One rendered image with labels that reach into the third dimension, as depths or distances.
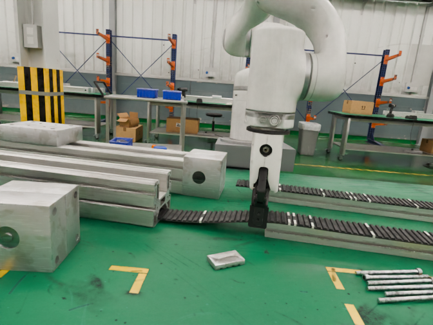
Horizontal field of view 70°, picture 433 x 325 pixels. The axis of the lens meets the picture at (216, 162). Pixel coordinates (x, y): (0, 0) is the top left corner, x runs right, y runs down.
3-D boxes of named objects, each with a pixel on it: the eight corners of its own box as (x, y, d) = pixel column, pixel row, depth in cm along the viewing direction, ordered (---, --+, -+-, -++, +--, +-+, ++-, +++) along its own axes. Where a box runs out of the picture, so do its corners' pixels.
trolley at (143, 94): (183, 164, 421) (187, 88, 397) (185, 175, 368) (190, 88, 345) (103, 161, 403) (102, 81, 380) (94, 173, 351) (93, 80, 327)
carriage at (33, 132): (83, 149, 88) (82, 125, 86) (57, 157, 77) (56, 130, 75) (32, 144, 90) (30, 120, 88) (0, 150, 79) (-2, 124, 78)
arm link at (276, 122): (297, 115, 48) (294, 134, 49) (293, 111, 56) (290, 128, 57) (243, 110, 49) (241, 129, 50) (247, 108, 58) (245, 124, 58)
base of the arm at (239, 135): (216, 138, 123) (220, 91, 120) (262, 140, 126) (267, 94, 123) (225, 144, 105) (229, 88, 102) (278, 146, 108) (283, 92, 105)
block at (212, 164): (225, 184, 85) (228, 150, 83) (218, 199, 73) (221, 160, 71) (193, 180, 86) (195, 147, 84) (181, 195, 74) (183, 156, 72)
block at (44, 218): (86, 233, 52) (84, 179, 50) (53, 273, 41) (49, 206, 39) (26, 229, 52) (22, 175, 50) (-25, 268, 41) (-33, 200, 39)
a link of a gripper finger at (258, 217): (270, 197, 49) (266, 235, 51) (270, 191, 52) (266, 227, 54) (250, 195, 50) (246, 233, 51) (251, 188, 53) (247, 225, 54)
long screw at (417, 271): (417, 272, 48) (418, 266, 48) (422, 276, 47) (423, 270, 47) (353, 274, 47) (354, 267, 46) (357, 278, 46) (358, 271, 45)
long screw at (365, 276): (365, 282, 44) (366, 276, 44) (361, 278, 45) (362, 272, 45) (429, 281, 46) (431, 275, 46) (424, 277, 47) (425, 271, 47)
